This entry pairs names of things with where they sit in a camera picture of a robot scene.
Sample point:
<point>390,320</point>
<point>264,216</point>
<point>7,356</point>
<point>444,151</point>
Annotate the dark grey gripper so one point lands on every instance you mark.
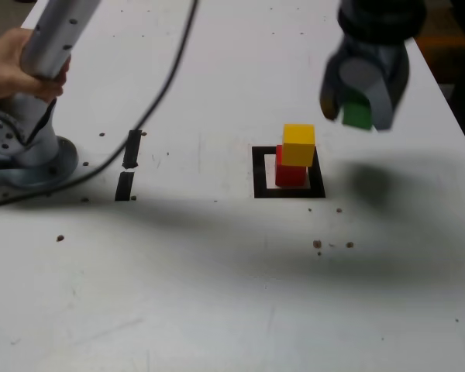
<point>372,48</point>

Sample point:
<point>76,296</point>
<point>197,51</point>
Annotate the green cube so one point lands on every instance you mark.
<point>356,116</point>

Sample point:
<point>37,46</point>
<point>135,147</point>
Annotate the yellow cube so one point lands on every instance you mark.
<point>298,149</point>

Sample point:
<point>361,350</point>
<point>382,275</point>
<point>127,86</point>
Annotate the red cube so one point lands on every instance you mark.
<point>290,176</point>

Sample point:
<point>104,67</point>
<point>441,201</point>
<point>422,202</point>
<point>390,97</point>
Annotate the black tape square outline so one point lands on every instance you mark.
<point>257,172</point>

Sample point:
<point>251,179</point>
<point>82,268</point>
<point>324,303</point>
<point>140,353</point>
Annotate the person's hand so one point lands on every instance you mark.
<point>4,66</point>

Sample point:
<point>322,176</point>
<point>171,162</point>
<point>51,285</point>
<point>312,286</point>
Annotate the black tape strip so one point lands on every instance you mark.
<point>124,186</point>

